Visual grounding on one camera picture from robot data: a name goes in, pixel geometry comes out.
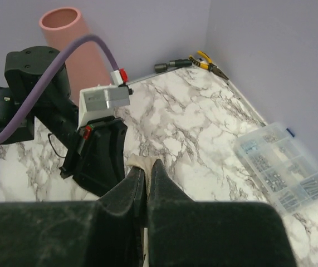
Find pink cylindrical vase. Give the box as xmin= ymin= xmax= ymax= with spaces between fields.
xmin=38 ymin=7 xmax=112 ymax=103

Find yellow handled pliers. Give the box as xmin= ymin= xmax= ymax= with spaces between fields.
xmin=188 ymin=51 xmax=229 ymax=82

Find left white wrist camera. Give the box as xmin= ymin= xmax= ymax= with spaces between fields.
xmin=78 ymin=68 xmax=133 ymax=128

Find beige printed ribbon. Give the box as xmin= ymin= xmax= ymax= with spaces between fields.
xmin=126 ymin=154 xmax=159 ymax=200

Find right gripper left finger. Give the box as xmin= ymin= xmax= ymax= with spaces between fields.
xmin=0 ymin=167 xmax=145 ymax=266

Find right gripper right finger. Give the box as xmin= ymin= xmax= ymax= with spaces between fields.
xmin=148 ymin=160 xmax=296 ymax=266

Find black yellow tool at edge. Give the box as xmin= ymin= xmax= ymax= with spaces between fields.
xmin=154 ymin=59 xmax=192 ymax=73

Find clear plastic organizer box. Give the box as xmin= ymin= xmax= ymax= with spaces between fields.
xmin=234 ymin=122 xmax=318 ymax=214

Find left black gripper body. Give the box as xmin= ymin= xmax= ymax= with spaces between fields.
xmin=60 ymin=116 xmax=128 ymax=196

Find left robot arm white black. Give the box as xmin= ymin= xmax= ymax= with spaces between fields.
xmin=0 ymin=46 xmax=132 ymax=196

